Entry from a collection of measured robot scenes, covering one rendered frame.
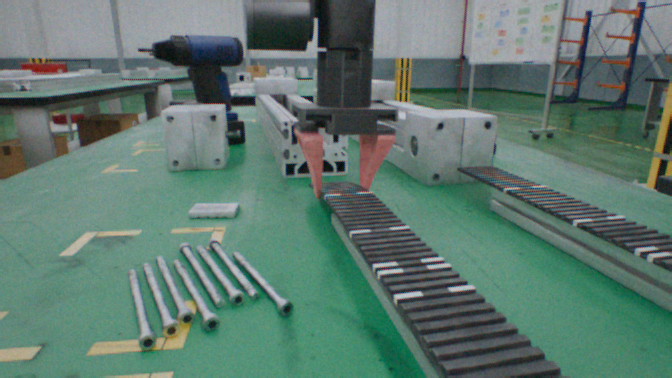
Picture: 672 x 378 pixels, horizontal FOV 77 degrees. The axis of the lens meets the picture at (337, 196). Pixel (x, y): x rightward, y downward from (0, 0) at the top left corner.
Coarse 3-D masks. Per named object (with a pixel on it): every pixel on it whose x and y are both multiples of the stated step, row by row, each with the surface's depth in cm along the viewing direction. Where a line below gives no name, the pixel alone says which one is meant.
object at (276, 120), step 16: (256, 96) 126; (288, 96) 110; (256, 112) 133; (272, 112) 74; (288, 112) 71; (272, 128) 75; (288, 128) 61; (320, 128) 70; (272, 144) 78; (288, 144) 62; (336, 144) 63; (288, 160) 62; (304, 160) 63; (336, 160) 64; (288, 176) 63; (304, 176) 64
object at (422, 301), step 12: (444, 288) 25; (456, 288) 25; (468, 288) 25; (396, 300) 24; (408, 300) 24; (420, 300) 24; (432, 300) 24; (444, 300) 24; (456, 300) 24; (468, 300) 24; (480, 300) 24; (408, 312) 23
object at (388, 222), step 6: (348, 222) 36; (354, 222) 36; (360, 222) 36; (366, 222) 36; (372, 222) 36; (378, 222) 36; (384, 222) 36; (390, 222) 36; (396, 222) 36; (402, 222) 36; (348, 228) 34; (354, 228) 34; (360, 228) 34; (366, 228) 35; (372, 228) 35; (348, 234) 34
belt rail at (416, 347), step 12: (336, 216) 44; (336, 228) 43; (348, 240) 38; (360, 264) 35; (372, 276) 32; (384, 288) 30; (384, 300) 29; (396, 312) 27; (396, 324) 27; (408, 324) 26; (408, 336) 25; (420, 348) 23; (420, 360) 24; (432, 360) 23; (432, 372) 22
